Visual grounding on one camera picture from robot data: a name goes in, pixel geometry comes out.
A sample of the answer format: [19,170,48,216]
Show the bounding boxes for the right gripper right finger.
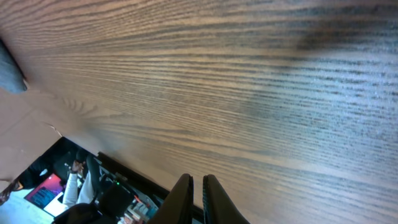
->
[203,174,249,224]

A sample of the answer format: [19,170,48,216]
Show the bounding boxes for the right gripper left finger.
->
[147,174,193,224]

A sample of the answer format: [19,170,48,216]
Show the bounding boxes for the grey shorts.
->
[0,41,27,94]

